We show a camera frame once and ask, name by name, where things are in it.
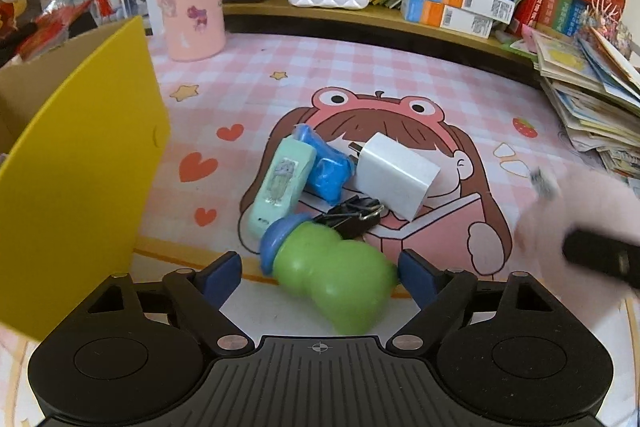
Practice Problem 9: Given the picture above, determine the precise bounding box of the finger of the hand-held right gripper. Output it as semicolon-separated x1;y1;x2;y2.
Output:
562;229;640;291

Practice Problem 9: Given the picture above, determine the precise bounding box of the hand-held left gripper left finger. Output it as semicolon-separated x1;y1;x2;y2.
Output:
80;251;256;358

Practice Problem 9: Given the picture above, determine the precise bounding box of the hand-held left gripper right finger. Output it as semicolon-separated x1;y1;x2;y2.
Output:
387;249;563;357

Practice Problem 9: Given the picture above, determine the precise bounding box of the pink plush toy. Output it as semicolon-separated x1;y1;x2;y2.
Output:
515;167;640;339

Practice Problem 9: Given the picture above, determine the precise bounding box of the green toy bottle blue cap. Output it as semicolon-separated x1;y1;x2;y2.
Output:
259;214;401;336

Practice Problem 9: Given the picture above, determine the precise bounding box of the black binder clip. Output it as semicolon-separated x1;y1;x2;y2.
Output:
312;197;386;241

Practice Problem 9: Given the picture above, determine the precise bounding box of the mint green toy phone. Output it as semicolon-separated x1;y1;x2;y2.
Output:
248;137;318;241

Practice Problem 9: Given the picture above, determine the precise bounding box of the yellow cardboard box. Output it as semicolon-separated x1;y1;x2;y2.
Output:
0;16;172;342

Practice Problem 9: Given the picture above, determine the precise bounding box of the white charger plug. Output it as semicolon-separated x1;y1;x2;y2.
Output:
347;132;441;222

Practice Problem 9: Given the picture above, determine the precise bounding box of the blue crumpled packet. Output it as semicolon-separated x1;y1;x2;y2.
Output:
292;124;354;203

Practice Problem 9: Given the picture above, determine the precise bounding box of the stack of paper booklets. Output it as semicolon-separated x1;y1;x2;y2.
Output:
520;24;640;180

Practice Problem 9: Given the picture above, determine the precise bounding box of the pile of red paper decorations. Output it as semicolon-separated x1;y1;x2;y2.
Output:
15;0;96;60

